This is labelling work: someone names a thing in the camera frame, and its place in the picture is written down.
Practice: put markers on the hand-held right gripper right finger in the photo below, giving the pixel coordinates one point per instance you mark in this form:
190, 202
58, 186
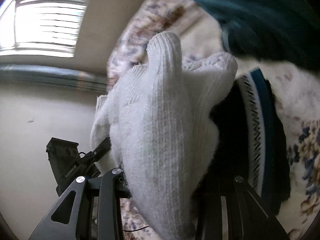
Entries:
240, 200

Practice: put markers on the barred window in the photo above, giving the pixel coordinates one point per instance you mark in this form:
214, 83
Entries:
47, 22

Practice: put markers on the teal plush blanket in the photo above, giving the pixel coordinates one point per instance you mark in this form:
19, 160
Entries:
262, 12

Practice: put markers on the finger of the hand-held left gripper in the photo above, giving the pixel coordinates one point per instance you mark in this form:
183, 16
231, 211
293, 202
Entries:
98, 150

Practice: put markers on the white knit sweater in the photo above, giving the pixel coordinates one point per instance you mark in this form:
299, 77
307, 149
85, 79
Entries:
162, 135

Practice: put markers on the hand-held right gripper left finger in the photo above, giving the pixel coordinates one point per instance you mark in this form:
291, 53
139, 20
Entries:
110, 195

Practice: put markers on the dark striped folded sweater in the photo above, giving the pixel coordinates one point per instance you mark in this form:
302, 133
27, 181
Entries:
265, 105

